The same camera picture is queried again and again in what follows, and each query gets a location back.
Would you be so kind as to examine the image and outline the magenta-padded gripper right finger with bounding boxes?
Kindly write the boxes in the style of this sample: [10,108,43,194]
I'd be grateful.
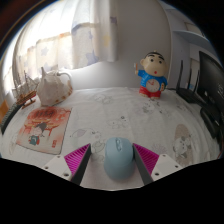
[132,143,184,186]

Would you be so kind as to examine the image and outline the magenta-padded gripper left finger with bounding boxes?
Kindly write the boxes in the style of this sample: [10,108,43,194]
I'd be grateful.
[42,143,92,186]

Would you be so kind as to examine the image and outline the light blue computer mouse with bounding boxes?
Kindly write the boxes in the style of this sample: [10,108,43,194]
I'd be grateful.
[103,136,136,181]

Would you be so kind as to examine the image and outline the red cartoon print mouse pad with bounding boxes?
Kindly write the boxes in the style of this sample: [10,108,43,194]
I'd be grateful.
[15,105,73,156]

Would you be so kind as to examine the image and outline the white printed tablecloth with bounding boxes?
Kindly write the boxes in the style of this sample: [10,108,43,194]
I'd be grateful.
[0,86,221,191]

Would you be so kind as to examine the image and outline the large white conch shell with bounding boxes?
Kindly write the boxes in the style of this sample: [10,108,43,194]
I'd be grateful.
[35,66,74,108]

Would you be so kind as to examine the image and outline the black computer keyboard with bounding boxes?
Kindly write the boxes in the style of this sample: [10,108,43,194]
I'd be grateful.
[0,101,26,135]

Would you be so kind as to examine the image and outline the cartoon boy figurine clock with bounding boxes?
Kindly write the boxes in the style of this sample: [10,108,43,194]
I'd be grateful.
[133,50,169,100]

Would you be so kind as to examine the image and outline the wooden model sailing ship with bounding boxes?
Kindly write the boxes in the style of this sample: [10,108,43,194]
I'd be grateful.
[13,69,39,109]

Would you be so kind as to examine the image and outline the orange chair back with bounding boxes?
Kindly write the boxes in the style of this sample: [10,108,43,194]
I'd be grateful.
[0,99,10,123]

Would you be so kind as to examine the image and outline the black computer monitor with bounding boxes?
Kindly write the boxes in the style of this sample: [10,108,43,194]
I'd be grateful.
[196,50,224,139]

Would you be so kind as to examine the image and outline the white star print curtain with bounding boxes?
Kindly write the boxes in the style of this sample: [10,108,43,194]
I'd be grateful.
[13,0,119,81]

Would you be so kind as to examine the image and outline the white wall shelf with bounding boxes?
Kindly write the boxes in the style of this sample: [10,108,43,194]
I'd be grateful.
[173,19,211,48]

